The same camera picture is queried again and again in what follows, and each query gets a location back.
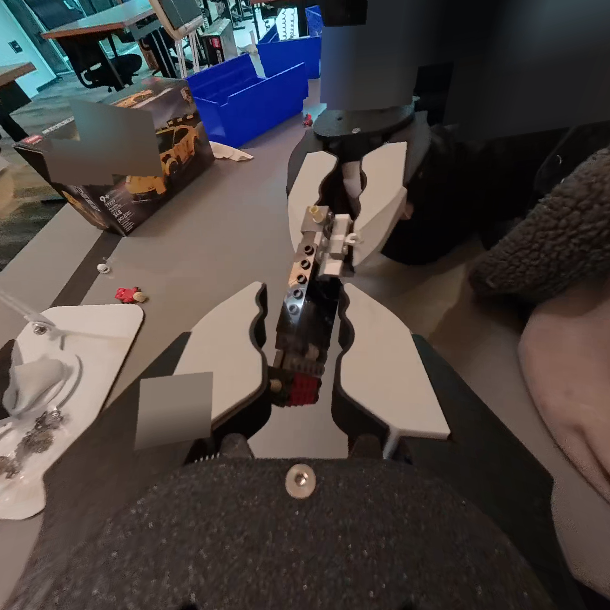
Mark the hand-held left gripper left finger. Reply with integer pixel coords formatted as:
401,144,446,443
173,281,268,429

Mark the clear plastic parts bag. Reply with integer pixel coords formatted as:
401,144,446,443
0,341,85,482

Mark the small black toy set box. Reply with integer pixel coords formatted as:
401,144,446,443
205,21,236,65

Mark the white book stand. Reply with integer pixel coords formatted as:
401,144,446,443
0,286,145,521

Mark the wooden-top background desk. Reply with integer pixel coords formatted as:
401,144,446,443
40,0,158,77

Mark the white crumpled paper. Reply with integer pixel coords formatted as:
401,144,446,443
208,139,255,164

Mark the black office chair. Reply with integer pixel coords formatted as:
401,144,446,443
78,52,144,93

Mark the black fleece-lined jacket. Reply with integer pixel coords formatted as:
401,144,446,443
443,119,610,306

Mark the toy brick car model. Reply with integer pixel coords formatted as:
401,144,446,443
269,205,363,408

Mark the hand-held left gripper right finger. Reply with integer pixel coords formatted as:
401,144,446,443
337,282,452,458

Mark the black toy car set box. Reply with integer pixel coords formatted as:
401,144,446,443
13,76,215,237

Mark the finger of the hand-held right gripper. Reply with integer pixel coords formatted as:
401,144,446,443
352,141,410,268
287,151,340,251

